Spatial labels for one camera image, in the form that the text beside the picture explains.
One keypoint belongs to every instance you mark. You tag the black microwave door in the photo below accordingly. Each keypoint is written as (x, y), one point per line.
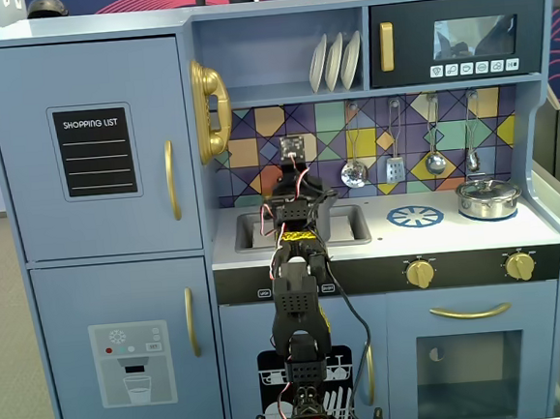
(411, 29)

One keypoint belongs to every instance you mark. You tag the blue oven door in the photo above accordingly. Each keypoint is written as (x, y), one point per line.
(400, 316)

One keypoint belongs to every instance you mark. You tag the steel serving spoon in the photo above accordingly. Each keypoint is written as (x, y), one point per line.
(473, 160)

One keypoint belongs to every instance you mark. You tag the steel slotted spatula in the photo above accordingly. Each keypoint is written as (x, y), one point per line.
(395, 170)

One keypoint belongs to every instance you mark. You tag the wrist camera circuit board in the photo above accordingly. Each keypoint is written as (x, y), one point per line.
(292, 146)

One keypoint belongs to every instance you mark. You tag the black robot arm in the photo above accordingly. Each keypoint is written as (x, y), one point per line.
(297, 305)

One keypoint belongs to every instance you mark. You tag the blue dishwasher door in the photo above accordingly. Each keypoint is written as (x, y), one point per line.
(241, 329)

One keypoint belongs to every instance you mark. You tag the black helmet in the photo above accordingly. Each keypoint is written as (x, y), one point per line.
(46, 5)

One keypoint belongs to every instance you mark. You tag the black shopping list board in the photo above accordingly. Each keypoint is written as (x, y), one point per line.
(95, 151)

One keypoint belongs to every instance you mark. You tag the black control panel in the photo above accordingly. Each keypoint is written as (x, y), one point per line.
(469, 267)

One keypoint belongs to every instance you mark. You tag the blue toy kitchen body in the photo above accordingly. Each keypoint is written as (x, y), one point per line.
(101, 27)

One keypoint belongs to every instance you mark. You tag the blue fridge door with dispenser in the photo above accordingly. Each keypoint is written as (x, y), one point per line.
(64, 309)

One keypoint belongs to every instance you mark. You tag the steel skimmer spoon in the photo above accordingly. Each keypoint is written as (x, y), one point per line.
(354, 174)

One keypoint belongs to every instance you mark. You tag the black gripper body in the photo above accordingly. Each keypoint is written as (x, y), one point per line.
(291, 176)

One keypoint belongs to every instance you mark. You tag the gold stove knob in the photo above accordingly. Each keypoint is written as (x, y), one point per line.
(420, 273)
(520, 265)

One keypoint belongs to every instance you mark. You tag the gold toy telephone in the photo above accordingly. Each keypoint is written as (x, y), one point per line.
(209, 84)

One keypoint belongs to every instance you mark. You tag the gray toy sink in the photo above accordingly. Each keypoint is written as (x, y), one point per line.
(358, 222)

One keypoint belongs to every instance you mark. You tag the blue fridge door with chalkboard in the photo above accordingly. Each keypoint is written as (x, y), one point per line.
(22, 142)

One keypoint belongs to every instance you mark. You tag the white toy plate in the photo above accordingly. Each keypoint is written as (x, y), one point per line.
(351, 60)
(333, 64)
(317, 66)

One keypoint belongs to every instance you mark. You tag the shiny steel pot lid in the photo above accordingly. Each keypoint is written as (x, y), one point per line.
(487, 188)

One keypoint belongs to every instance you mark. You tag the steel ladle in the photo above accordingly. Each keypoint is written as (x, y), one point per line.
(435, 163)

